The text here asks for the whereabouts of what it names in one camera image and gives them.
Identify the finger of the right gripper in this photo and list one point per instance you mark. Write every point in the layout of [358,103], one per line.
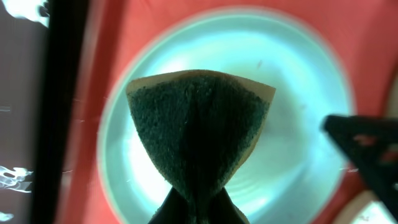
[370,143]

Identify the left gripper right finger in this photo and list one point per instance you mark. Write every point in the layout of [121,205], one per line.
[224,211]

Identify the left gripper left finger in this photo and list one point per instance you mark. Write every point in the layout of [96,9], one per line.
[174,210]

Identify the light blue plate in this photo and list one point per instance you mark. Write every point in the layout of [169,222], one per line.
[391,103]
[294,169]

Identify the green yellow sponge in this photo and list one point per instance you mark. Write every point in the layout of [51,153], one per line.
[198,126]

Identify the light blue plate top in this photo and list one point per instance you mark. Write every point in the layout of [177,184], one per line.
[391,103]

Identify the red plastic tray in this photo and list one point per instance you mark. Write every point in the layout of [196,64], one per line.
[363,34]

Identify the black water tray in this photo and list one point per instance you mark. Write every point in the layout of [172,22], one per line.
[40,52]

